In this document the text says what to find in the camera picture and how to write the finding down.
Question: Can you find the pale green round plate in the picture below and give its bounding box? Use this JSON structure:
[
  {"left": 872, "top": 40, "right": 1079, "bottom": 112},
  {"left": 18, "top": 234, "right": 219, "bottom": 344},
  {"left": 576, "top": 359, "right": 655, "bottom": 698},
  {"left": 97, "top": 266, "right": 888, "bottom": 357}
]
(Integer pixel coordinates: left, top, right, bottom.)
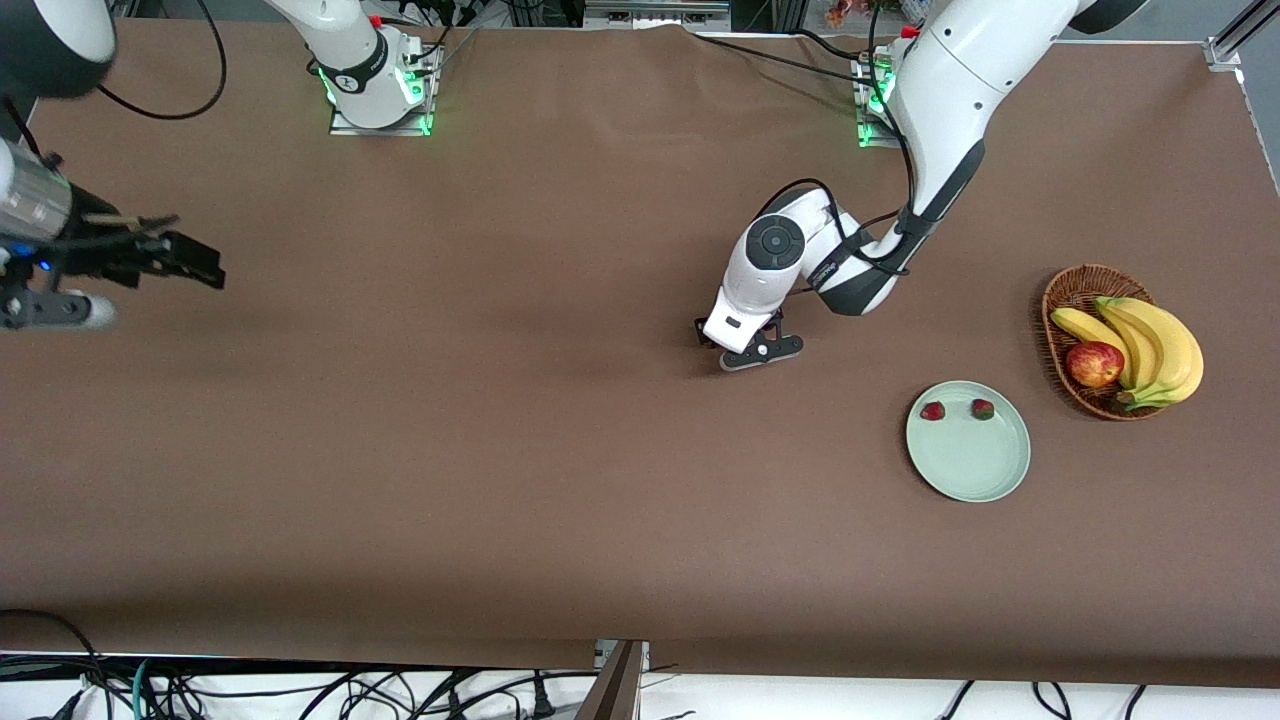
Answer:
[{"left": 905, "top": 380, "right": 1032, "bottom": 503}]

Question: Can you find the brown table cover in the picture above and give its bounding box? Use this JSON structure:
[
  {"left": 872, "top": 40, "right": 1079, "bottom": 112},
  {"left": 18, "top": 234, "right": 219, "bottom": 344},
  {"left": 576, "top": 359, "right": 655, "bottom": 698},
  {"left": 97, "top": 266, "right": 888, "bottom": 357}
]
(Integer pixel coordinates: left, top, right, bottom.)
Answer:
[{"left": 0, "top": 18, "right": 1280, "bottom": 689}]

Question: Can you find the brown wicker basket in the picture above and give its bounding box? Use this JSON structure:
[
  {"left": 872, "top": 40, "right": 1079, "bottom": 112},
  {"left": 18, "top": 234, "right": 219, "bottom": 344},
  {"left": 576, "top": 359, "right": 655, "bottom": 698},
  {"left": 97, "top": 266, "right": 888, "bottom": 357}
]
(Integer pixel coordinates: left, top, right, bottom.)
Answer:
[{"left": 1041, "top": 263, "right": 1171, "bottom": 422}]

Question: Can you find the small yellow banana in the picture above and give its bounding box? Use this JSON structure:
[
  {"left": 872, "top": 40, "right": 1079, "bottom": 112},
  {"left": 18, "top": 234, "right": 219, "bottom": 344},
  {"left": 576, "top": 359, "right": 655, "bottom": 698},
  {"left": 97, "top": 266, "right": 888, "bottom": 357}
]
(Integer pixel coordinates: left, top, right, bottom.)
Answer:
[{"left": 1050, "top": 306, "right": 1136, "bottom": 391}]

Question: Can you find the red apple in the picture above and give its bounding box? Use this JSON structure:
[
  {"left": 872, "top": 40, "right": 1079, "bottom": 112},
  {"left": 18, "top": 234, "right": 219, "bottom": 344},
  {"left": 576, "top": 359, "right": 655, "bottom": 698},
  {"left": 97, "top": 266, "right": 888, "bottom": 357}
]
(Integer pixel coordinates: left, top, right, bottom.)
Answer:
[{"left": 1065, "top": 341, "right": 1126, "bottom": 389}]

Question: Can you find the large yellow banana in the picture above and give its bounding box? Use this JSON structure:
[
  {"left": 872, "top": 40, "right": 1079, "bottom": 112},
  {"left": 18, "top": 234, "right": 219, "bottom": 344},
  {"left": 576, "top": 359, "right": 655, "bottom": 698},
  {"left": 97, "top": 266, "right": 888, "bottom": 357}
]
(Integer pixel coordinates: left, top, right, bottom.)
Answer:
[{"left": 1100, "top": 297, "right": 1205, "bottom": 411}]

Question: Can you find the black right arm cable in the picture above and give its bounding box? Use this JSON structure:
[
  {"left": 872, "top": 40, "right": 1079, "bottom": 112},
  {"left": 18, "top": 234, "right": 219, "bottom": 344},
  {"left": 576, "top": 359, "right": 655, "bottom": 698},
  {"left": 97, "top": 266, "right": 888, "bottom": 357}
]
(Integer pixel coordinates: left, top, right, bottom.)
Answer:
[{"left": 0, "top": 0, "right": 229, "bottom": 251}]

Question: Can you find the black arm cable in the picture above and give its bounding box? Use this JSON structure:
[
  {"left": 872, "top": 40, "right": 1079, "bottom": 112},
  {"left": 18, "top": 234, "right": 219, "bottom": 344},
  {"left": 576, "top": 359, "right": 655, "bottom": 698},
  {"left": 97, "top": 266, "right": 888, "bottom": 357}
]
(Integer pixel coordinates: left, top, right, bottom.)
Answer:
[
  {"left": 758, "top": 0, "right": 919, "bottom": 279},
  {"left": 0, "top": 0, "right": 229, "bottom": 251}
]

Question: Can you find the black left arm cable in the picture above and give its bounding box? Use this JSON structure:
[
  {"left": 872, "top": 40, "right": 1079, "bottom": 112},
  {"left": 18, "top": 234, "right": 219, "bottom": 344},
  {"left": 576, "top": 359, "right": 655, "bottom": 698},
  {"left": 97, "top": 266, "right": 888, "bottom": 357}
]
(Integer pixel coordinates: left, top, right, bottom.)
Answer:
[{"left": 758, "top": 0, "right": 919, "bottom": 279}]

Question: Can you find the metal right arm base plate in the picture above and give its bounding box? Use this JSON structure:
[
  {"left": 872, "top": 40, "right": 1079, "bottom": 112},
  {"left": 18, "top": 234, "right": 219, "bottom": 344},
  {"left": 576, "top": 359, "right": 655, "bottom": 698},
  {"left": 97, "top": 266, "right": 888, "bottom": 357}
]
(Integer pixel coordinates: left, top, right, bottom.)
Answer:
[{"left": 328, "top": 45, "right": 441, "bottom": 136}]

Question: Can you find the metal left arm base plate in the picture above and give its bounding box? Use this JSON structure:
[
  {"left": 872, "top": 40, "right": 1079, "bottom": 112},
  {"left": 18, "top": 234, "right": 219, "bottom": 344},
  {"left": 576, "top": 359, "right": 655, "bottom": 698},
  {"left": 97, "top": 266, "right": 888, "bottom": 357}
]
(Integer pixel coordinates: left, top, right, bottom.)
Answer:
[{"left": 855, "top": 55, "right": 901, "bottom": 151}]

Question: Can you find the long black table cable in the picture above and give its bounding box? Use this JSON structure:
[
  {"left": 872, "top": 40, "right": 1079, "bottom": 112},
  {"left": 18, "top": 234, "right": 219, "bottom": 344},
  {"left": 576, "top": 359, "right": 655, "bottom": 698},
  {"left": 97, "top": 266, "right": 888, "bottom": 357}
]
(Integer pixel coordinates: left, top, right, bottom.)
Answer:
[{"left": 685, "top": 30, "right": 881, "bottom": 89}]

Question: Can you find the short black table cable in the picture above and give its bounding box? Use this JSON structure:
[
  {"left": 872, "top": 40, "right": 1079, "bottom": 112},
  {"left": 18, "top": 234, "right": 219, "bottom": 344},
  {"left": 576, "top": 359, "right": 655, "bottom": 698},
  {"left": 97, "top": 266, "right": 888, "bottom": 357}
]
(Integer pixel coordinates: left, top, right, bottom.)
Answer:
[{"left": 795, "top": 28, "right": 876, "bottom": 61}]

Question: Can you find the grey metal rail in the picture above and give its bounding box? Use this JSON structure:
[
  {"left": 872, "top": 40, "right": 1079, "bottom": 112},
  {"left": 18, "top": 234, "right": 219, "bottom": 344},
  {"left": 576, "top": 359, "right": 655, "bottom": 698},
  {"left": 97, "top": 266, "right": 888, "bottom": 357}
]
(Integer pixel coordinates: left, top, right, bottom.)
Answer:
[{"left": 582, "top": 0, "right": 734, "bottom": 31}]

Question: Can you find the thin grey base cable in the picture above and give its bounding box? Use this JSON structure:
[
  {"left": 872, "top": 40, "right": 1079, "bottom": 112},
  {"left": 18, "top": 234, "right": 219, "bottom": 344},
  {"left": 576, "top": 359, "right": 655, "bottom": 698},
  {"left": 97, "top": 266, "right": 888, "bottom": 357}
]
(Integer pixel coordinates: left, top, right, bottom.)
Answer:
[{"left": 425, "top": 28, "right": 481, "bottom": 81}]

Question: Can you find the black looped floor cable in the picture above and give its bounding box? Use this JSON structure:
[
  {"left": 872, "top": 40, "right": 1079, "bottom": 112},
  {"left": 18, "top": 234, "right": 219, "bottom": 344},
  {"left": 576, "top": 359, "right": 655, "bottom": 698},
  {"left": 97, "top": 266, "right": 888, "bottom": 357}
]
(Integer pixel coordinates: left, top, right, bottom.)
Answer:
[{"left": 0, "top": 610, "right": 113, "bottom": 720}]

